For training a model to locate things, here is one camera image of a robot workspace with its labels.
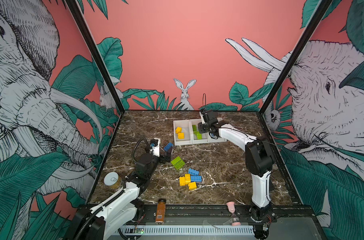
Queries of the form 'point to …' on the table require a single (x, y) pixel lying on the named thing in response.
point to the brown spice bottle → (160, 211)
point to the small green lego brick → (199, 135)
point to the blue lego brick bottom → (195, 178)
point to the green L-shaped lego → (194, 127)
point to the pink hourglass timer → (234, 220)
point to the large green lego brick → (178, 163)
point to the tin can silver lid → (113, 180)
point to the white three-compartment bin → (186, 132)
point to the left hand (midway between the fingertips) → (164, 143)
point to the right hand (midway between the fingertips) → (199, 123)
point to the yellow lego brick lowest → (192, 186)
